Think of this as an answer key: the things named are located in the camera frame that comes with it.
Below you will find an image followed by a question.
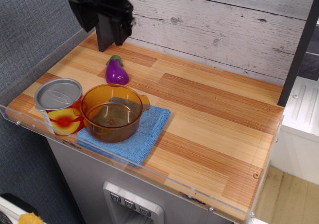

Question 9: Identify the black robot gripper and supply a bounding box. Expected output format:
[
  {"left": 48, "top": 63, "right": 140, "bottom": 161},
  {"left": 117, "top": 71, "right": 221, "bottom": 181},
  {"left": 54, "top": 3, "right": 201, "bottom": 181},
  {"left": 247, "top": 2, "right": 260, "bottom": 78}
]
[{"left": 68, "top": 0, "right": 135, "bottom": 46}]

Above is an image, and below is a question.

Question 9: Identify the orange transparent plastic pot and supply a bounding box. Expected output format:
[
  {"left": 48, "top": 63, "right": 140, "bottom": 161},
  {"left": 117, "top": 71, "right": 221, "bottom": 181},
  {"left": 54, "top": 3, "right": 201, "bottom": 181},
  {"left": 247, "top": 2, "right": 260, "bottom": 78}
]
[{"left": 73, "top": 84, "right": 151, "bottom": 143}]

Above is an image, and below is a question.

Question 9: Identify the blue microfiber cloth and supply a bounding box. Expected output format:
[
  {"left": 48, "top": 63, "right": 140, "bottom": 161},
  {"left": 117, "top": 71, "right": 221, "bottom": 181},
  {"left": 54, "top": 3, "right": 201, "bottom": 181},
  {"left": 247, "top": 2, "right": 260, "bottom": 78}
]
[{"left": 77, "top": 105, "right": 171, "bottom": 168}]

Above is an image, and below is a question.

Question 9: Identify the purple toy eggplant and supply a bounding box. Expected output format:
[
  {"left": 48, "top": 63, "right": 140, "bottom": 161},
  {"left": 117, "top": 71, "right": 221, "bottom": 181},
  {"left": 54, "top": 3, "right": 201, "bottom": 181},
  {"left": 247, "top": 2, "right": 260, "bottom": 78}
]
[{"left": 105, "top": 55, "right": 129, "bottom": 85}]

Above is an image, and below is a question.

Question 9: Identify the red yellow peach can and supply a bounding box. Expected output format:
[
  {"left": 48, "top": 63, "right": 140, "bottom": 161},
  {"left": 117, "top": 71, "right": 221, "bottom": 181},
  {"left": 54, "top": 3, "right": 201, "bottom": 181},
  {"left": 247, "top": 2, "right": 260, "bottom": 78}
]
[{"left": 34, "top": 78, "right": 83, "bottom": 136}]

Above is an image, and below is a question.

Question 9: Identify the clear acrylic table guard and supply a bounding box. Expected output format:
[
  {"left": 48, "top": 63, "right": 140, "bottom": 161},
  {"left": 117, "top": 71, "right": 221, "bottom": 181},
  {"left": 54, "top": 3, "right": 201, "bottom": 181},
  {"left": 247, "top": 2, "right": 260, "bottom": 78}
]
[{"left": 0, "top": 34, "right": 284, "bottom": 224}]

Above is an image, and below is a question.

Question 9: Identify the toy fridge dispenser panel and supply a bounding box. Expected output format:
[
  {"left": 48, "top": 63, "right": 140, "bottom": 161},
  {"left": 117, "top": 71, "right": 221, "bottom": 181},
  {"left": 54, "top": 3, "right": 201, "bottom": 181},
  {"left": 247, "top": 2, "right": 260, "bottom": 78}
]
[{"left": 103, "top": 181, "right": 164, "bottom": 224}]

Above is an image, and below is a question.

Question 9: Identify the yellow black object bottom left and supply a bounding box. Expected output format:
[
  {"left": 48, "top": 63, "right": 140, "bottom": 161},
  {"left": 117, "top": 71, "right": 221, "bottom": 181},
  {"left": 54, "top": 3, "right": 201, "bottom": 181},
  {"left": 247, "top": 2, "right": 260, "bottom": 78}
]
[{"left": 0, "top": 193, "right": 38, "bottom": 224}]

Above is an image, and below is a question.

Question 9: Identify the white plastic side cabinet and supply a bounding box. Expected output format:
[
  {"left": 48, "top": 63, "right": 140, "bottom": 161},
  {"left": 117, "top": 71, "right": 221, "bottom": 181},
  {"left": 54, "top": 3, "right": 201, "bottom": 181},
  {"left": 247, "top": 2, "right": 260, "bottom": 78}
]
[{"left": 270, "top": 77, "right": 319, "bottom": 184}]

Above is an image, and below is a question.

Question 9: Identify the black left frame post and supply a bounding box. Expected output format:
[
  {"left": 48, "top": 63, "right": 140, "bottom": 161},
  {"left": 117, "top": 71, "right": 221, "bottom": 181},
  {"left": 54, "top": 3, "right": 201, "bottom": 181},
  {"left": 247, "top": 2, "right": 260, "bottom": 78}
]
[{"left": 95, "top": 14, "right": 115, "bottom": 52}]

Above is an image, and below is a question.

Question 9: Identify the black frame post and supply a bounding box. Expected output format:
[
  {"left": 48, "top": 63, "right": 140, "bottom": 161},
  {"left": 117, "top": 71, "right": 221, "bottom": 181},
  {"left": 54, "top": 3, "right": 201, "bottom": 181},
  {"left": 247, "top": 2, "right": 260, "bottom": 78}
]
[
  {"left": 277, "top": 0, "right": 319, "bottom": 107},
  {"left": 95, "top": 14, "right": 115, "bottom": 52}
]

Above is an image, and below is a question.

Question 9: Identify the black right frame post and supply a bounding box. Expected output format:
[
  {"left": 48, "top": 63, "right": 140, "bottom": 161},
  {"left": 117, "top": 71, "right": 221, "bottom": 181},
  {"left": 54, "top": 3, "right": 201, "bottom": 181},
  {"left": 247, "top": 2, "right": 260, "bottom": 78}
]
[{"left": 277, "top": 0, "right": 319, "bottom": 107}]

